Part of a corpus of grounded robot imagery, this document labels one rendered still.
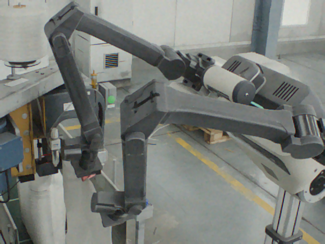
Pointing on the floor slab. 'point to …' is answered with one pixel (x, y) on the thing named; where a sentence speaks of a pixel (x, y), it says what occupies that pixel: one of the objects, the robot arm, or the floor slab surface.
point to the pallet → (210, 134)
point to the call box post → (139, 232)
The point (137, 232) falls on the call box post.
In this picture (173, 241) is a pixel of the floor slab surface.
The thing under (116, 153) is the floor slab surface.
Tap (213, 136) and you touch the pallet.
